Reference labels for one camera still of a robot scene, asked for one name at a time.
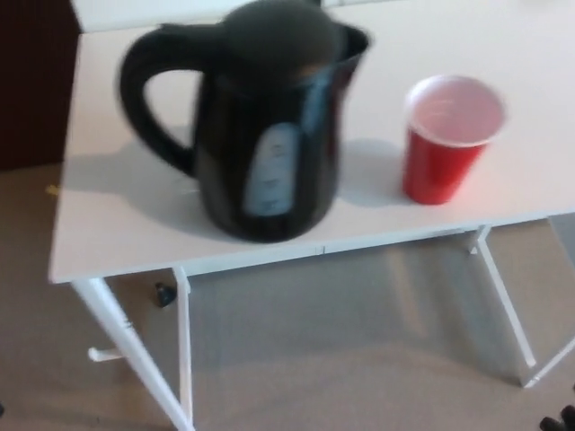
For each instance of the white metal table leg frame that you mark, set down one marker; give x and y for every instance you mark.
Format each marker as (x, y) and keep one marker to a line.
(185, 359)
(509, 305)

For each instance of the dark brown cabinet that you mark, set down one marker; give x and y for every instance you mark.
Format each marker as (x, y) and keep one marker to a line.
(36, 81)

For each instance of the yellow tape piece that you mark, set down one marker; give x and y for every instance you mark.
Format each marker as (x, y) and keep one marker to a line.
(53, 189)

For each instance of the black electric kettle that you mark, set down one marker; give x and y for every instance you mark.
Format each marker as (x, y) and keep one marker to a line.
(269, 112)

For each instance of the small black floor door stop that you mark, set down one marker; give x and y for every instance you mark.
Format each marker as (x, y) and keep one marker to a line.
(164, 296)

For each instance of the red plastic cup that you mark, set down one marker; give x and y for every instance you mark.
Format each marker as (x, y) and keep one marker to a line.
(440, 170)

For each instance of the white hook on table leg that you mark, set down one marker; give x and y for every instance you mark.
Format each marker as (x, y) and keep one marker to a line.
(101, 354)

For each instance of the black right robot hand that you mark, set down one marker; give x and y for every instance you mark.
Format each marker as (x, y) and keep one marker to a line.
(550, 425)

